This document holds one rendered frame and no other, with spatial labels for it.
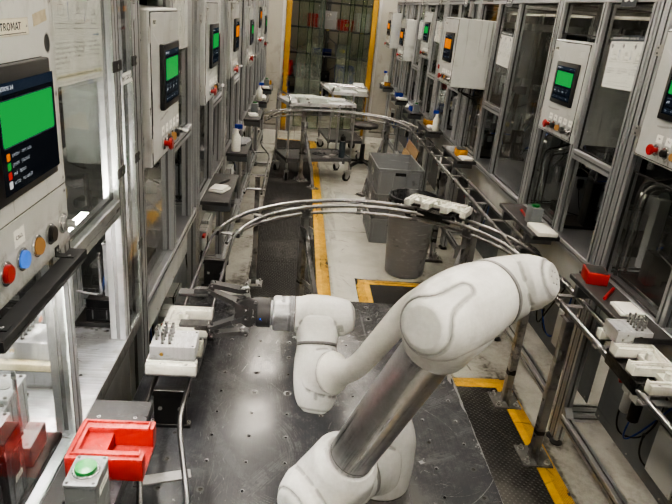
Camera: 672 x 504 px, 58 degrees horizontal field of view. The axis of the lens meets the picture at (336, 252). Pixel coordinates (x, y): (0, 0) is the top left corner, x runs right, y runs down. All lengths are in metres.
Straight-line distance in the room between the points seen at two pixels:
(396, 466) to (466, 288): 0.66
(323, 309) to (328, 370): 0.16
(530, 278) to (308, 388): 0.63
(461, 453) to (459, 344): 0.96
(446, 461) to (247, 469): 0.56
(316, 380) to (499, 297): 0.58
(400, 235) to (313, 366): 3.09
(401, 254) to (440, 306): 3.58
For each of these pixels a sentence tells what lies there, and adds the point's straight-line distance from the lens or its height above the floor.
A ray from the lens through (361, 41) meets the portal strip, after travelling 9.72.
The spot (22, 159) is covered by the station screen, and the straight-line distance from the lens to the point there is 1.05.
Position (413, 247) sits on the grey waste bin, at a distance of 4.50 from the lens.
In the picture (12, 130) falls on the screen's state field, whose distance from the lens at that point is 1.02.
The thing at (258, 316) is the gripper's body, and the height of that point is 1.13.
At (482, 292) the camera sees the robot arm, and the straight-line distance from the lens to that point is 0.99.
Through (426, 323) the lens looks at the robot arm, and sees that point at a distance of 0.96.
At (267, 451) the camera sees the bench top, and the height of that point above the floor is 0.68.
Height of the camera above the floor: 1.85
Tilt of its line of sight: 22 degrees down
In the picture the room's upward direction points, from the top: 6 degrees clockwise
